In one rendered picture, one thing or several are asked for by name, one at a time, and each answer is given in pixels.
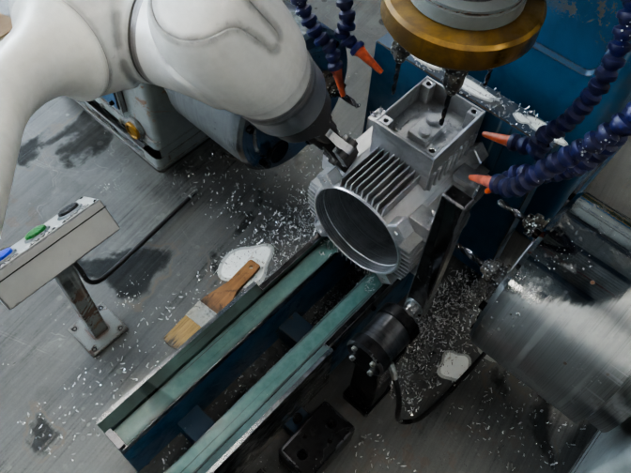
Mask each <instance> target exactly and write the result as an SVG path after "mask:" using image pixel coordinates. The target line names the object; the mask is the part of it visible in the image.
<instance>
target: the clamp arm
mask: <svg viewBox="0 0 631 473"><path fill-rule="evenodd" d="M473 203H474V199H473V198H472V197H470V196H469V195H468V194H466V193H465V192H463V191H462V190H460V189H459V188H458V187H456V186H455V185H451V186H450V187H449V188H448V189H447V190H446V191H445V192H444V193H443V194H442V195H441V197H440V200H439V205H438V208H437V211H436V214H435V216H434V219H433V221H432V224H431V227H430V230H429V233H428V236H427V239H426V241H425V244H424V247H423V252H422V255H421V258H420V261H419V264H418V266H417V268H416V271H415V274H414V277H413V280H412V283H411V286H410V288H409V291H408V296H407V299H406V302H405V304H407V303H408V301H409V300H410V303H409V304H408V305H409V306H411V307H413V306H414V305H415V303H416V304H417V305H418V306H416V307H415V308H414V310H415V312H417V311H419V310H420V311H419V312H418V313H417V314H416V316H419V317H420V318H422V317H423V316H424V315H425V314H426V313H427V312H428V311H429V308H430V306H431V303H432V301H433V299H434V296H435V294H436V293H437V290H438V288H439V284H440V282H441V279H442V277H443V274H444V272H445V270H446V267H447V266H448V263H449V261H450V259H451V256H452V254H453V252H454V248H455V245H456V243H457V241H458V239H459V237H460V234H461V232H462V230H463V227H464V225H465V222H466V220H467V218H468V215H469V212H470V210H471V208H472V205H473ZM419 308H420V309H419Z"/></svg>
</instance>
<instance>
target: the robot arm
mask: <svg viewBox="0 0 631 473"><path fill-rule="evenodd" d="M8 8H9V14H10V17H11V22H12V29H11V31H10V32H9V33H8V35H7V36H5V37H4V38H3V39H2V40H1V41H0V237H1V234H2V229H3V224H4V220H5V216H6V211H7V207H8V199H9V195H10V190H11V186H12V181H13V177H14V173H15V168H16V164H17V159H18V156H19V151H20V146H21V142H22V138H23V132H24V129H25V126H26V124H27V122H28V120H29V119H30V117H31V116H32V115H33V114H34V113H35V112H36V111H37V110H38V109H39V108H40V107H41V106H43V105H44V104H45V103H47V102H49V101H50V100H52V99H56V98H58V97H61V96H66V97H68V98H71V99H75V100H79V101H91V100H94V99H97V98H99V97H102V96H105V95H109V94H112V93H115V92H119V91H122V90H127V89H133V88H136V87H138V86H139V84H140V83H146V84H154V85H157V86H161V87H164V88H167V89H170V90H173V91H176V92H178V93H180V94H183V95H185V96H188V97H190V98H192V99H196V100H199V101H201V102H203V103H205V104H207V105H209V106H211V107H213V108H215V109H218V110H223V109H225V110H226V111H228V112H230V113H233V114H239V115H240V116H242V117H243V118H244V119H246V120H248V121H249V122H250V123H252V124H253V125H254V126H255V127H256V128H258V129H259V130H261V131H262V132H264V133H266V134H268V135H271V136H277V137H278V138H280V139H282V140H284V141H287V142H289V143H301V142H305V141H308V142H309V143H311V144H313V145H315V146H317V148H318V149H319V150H324V151H323V154H324V155H325V156H326V157H327V158H328V162H329V163H330V164H332V165H333V166H336V167H337V168H338V169H340V170H341V171H342V172H344V173H345V172H346V171H347V169H348V168H349V167H350V166H351V164H352V163H353V162H354V160H355V159H356V158H357V157H358V156H357V155H358V153H359V151H358V148H357V145H358V143H357V140H356V139H355V138H351V137H348V136H347V135H346V134H345V135H344V136H343V138H342V137H341V136H340V135H339V134H338V129H337V125H336V124H335V123H334V122H333V121H332V116H331V97H330V94H329V92H328V90H327V89H326V82H325V78H324V76H323V73H322V71H321V70H320V67H318V66H317V64H316V62H315V60H313V58H312V56H311V55H310V53H309V52H308V50H307V49H306V44H305V40H304V37H303V35H302V32H301V31H300V28H299V26H298V24H297V22H296V21H295V19H294V17H293V16H292V14H291V13H290V11H289V10H288V8H287V7H286V5H285V4H284V2H283V1H282V0H8Z"/></svg>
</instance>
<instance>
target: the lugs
mask: <svg viewBox="0 0 631 473"><path fill-rule="evenodd" d="M467 156H468V158H469V161H470V164H481V163H482V162H483V161H484V160H485V159H486V158H487V157H488V156H489V155H488V153H487V151H486V149H485V146H484V144H483V142H478V143H474V146H472V147H470V148H469V151H468V154H467ZM317 178H318V179H319V181H320V183H321V184H322V186H323V187H333V186H334V185H335V184H336V183H337V182H338V181H339V180H340V179H341V178H342V175H341V173H340V172H339V170H338V168H337V167H336V166H332V167H326V168H325V169H324V170H323V171H322V172H320V173H319V174H318V175H317ZM314 226H315V228H316V230H317V231H318V233H319V234H320V235H321V236H322V237H327V235H326V233H325V232H324V230H323V228H322V227H321V225H320V223H319V221H317V222H316V223H315V224H314ZM387 227H388V229H389V230H390V232H391V234H392V236H393V238H394V239H395V240H406V239H407V238H408V237H409V236H410V235H411V234H412V233H413V231H414V230H413V228H412V226H411V224H410V223H409V221H408V218H407V217H406V216H396V217H395V218H394V219H393V220H392V221H391V222H390V223H389V224H388V225H387ZM377 277H378V278H379V280H380V282H381V283H386V284H393V283H394V282H395V281H396V280H397V278H396V277H394V276H393V275H392V274H386V275H381V274H377Z"/></svg>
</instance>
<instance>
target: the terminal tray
mask: <svg viewBox="0 0 631 473"><path fill-rule="evenodd" d="M446 96H447V94H446V93H445V91H444V87H443V85H442V84H440V83H438V82H437V81H435V80H434V79H432V78H430V77H429V76H426V77H425V78H424V79H422V80H421V81H420V82H419V83H418V84H416V85H415V86H414V87H413V88H412V89H410V90H409V91H408V92H407V93H406V94H405V95H404V96H403V97H402V98H401V99H399V100H398V101H397V102H396V103H395V104H393V105H392V106H391V107H390V108H389V109H387V110H386V111H385V112H384V113H383V114H381V115H380V116H379V117H378V118H377V119H375V120H374V125H373V130H372V136H371V146H370V152H369V153H371V152H372V151H373V150H374V149H376V148H377V147H378V152H379V151H380V150H382V149H384V153H383V155H385V154H386V153H387V152H388V151H389V153H390V154H389V157H390V156H392V155H393V154H394V160H393V161H395V160H397V159H398V158H400V161H399V165H400V164H401V163H402V162H403V161H404V162H405V167H404V169H406V168H407V167H408V166H410V169H409V173H412V172H413V171H414V170H415V175H414V179H415V178H416V177H417V176H418V175H420V181H419V185H420V186H421V187H422V189H423V190H424V191H426V190H428V191H431V188H432V185H433V186H436V185H437V182H438V180H439V181H441V179H442V176H443V175H447V173H448V170H450V171H451V170H452V169H453V166H454V165H457V163H458V160H462V159H463V156H464V155H465V156H467V154H468V151H469V148H470V147H472V146H474V143H475V140H476V138H477V135H478V131H479V129H480V127H481V125H482V122H483V119H484V116H485V111H484V110H483V109H481V108H479V107H478V106H476V105H475V104H473V103H471V102H470V101H468V100H466V99H464V98H462V97H461V96H459V95H458V94H455V95H454V96H452V97H451V101H450V104H449V107H448V110H447V114H446V116H445V118H444V123H443V126H441V125H440V124H439V120H440V119H441V112H442V110H443V109H444V102H445V100H446ZM420 105H422V108H421V107H420ZM430 105H431V106H434V105H437V106H435V107H430ZM428 108H429V109H430V111H431V109H432V108H433V109H432V111H431V112H432V113H431V112H430V111H429V110H428ZM418 109H420V114H418ZM403 114H404V116H403ZM421 115H422V116H421ZM413 116H415V117H413ZM418 117H419V118H418ZM404 118H405V119H404ZM417 118H418V119H417ZM449 119H450V120H449ZM448 120H449V123H448ZM397 122H398V124H397ZM406 122H407V123H406ZM405 123H406V124H405ZM450 123H451V126H452V128H451V127H450ZM404 124H405V125H404ZM403 125H404V126H403ZM413 125H414V126H413ZM460 126H461V127H460ZM395 127H396V129H397V130H398V132H397V131H395V130H394V129H395ZM456 128H457V129H456ZM400 129H402V131H401V130H400ZM445 129H446V133H444V130H445ZM456 130H458V131H456ZM407 135H408V137H407ZM445 139H447V141H445V142H444V140H445ZM450 140H452V141H450ZM441 141H442V142H443V143H442V142H441ZM434 142H435V143H434ZM446 143H447V144H446ZM430 144H431V145H430ZM443 144H445V145H443ZM422 145H423V147H422ZM442 146H444V147H443V148H442ZM421 147H422V148H421ZM426 147H427V148H426ZM438 147H440V148H441V150H440V148H439V149H438Z"/></svg>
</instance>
